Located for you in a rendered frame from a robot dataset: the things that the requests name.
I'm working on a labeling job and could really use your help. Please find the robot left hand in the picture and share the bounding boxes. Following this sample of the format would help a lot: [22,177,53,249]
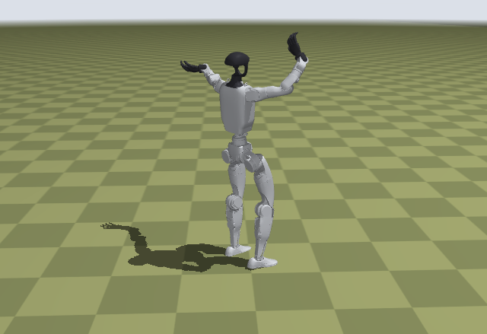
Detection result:
[180,60,207,73]

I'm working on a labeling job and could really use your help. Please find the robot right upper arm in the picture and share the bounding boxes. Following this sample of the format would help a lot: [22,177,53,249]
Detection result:
[245,85,294,102]

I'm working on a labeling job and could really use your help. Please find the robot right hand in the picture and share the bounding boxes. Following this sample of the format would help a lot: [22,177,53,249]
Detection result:
[287,32,307,62]

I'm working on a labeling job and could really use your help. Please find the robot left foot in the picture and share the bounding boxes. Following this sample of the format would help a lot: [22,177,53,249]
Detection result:
[225,244,251,256]

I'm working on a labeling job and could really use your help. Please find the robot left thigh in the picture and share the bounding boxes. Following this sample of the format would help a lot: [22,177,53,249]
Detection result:
[221,148,246,209]

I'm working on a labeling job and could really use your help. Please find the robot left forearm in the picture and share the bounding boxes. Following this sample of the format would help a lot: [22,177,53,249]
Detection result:
[201,64,215,85]

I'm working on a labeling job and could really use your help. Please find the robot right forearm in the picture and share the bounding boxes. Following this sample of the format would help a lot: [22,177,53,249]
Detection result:
[281,57,308,90]

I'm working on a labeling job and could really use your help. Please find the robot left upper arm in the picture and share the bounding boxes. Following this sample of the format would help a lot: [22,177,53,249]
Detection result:
[209,74,225,93]

